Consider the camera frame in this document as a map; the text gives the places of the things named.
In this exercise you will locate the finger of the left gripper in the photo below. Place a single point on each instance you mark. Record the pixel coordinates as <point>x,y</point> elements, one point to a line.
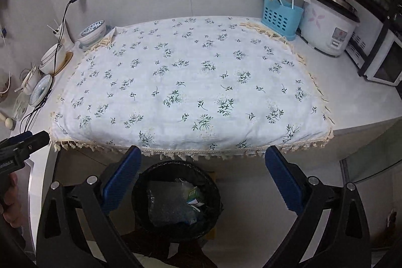
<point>32,144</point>
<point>20,137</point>

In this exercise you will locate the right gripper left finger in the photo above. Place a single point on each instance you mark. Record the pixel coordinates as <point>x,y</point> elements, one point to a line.
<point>117,177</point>

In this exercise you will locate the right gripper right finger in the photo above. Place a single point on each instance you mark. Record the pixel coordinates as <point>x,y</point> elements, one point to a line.
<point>290,180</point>

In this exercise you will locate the clear bubble wrap sheet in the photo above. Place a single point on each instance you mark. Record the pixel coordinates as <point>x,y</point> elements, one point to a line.
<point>168,203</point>

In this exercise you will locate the green white medicine box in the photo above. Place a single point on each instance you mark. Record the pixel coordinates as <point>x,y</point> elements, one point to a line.
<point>195,198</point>

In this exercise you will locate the black trash bin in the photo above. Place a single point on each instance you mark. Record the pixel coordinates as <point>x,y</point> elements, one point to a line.
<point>173,171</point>

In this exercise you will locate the person's left hand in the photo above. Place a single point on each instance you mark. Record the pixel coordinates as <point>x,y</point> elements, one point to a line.
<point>12,213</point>

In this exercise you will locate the blue striped plate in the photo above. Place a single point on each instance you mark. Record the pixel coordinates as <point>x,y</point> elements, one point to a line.
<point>41,90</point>

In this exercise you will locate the white bowl stack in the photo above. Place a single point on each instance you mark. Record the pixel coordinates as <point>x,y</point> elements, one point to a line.
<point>52,59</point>

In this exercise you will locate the white floral tablecloth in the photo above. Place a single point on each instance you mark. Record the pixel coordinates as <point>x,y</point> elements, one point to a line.
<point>191,87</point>

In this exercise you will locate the blue patterned porcelain bowl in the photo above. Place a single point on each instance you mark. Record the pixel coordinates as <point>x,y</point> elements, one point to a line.
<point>92,33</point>

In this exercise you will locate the white microwave oven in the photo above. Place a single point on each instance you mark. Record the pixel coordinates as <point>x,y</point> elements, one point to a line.
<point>375,48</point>

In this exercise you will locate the blue plastic utensil holder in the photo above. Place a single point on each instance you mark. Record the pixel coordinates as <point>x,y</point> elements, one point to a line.
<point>282,17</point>

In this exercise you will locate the white rice cooker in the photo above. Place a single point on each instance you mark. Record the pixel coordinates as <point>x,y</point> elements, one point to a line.
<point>327,25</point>

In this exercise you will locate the black plug with cable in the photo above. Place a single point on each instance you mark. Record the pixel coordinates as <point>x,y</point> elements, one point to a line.
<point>28,119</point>

